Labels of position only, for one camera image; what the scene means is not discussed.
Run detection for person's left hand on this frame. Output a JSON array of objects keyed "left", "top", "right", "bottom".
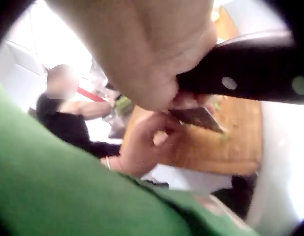
[{"left": 111, "top": 112, "right": 190, "bottom": 178}]

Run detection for person's right hand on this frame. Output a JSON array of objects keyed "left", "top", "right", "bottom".
[{"left": 47, "top": 0, "right": 218, "bottom": 111}]

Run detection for person's left fingers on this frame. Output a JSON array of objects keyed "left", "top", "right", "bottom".
[{"left": 147, "top": 112, "right": 190, "bottom": 158}]

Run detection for person's right fingers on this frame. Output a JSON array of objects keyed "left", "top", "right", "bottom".
[{"left": 172, "top": 94, "right": 214, "bottom": 111}]

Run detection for black handled kitchen knife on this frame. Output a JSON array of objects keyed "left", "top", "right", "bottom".
[{"left": 167, "top": 31, "right": 304, "bottom": 134}]

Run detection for chopped green vegetable pieces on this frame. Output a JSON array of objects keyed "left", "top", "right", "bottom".
[{"left": 209, "top": 95, "right": 239, "bottom": 143}]

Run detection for green leafy vegetable bunch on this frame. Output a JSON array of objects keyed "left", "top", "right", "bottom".
[{"left": 115, "top": 95, "right": 133, "bottom": 116}]

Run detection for wooden cutting board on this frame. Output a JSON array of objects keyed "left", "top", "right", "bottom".
[{"left": 122, "top": 7, "right": 263, "bottom": 176}]

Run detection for white round bowl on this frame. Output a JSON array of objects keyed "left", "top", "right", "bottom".
[{"left": 245, "top": 100, "right": 304, "bottom": 228}]

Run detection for person's body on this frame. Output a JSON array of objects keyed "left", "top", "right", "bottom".
[{"left": 0, "top": 75, "right": 259, "bottom": 236}]

